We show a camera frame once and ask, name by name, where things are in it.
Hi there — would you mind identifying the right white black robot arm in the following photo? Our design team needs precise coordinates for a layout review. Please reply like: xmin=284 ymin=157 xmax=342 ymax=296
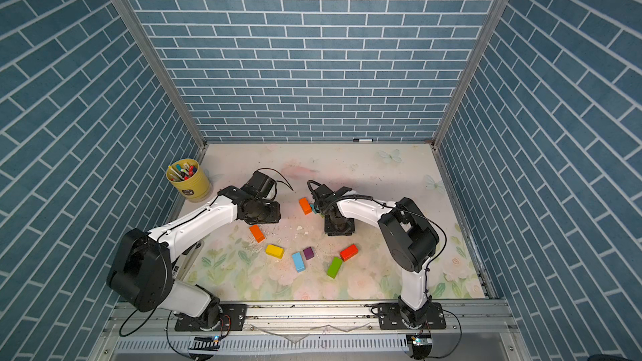
xmin=307 ymin=180 xmax=440 ymax=329

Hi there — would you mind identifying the aluminium front rail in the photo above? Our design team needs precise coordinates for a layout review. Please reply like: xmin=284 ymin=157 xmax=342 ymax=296
xmin=89 ymin=299 xmax=530 ymax=360

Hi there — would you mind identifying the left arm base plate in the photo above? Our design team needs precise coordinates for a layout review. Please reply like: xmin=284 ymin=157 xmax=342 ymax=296
xmin=174 ymin=304 xmax=247 ymax=334

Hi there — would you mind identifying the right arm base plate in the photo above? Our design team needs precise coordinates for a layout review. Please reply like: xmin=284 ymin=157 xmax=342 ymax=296
xmin=370 ymin=301 xmax=446 ymax=330

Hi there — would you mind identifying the yellow pen cup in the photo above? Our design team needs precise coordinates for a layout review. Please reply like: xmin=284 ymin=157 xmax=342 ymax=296
xmin=166 ymin=159 xmax=212 ymax=202

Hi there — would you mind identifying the orange block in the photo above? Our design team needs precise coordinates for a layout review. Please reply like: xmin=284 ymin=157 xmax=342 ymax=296
xmin=249 ymin=225 xmax=265 ymax=243
xmin=299 ymin=197 xmax=313 ymax=215

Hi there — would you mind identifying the floral table mat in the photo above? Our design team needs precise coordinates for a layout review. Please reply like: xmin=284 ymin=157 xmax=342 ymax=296
xmin=180 ymin=144 xmax=484 ymax=301

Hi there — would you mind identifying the light blue block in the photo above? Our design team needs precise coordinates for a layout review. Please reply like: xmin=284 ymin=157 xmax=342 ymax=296
xmin=292 ymin=252 xmax=305 ymax=272

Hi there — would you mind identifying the yellow block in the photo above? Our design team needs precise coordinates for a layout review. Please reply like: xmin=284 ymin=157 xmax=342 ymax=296
xmin=265 ymin=244 xmax=285 ymax=259

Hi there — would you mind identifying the purple cube block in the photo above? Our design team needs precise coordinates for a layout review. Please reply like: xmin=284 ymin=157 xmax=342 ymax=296
xmin=304 ymin=247 xmax=315 ymax=260

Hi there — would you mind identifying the red block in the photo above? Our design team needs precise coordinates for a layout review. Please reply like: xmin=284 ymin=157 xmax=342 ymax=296
xmin=339 ymin=244 xmax=359 ymax=262

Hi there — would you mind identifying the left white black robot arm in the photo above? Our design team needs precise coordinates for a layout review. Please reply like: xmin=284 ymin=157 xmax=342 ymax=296
xmin=106 ymin=170 xmax=281 ymax=330

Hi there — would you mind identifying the green block lower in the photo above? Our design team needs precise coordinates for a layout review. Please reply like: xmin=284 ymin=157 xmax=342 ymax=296
xmin=327 ymin=257 xmax=344 ymax=279

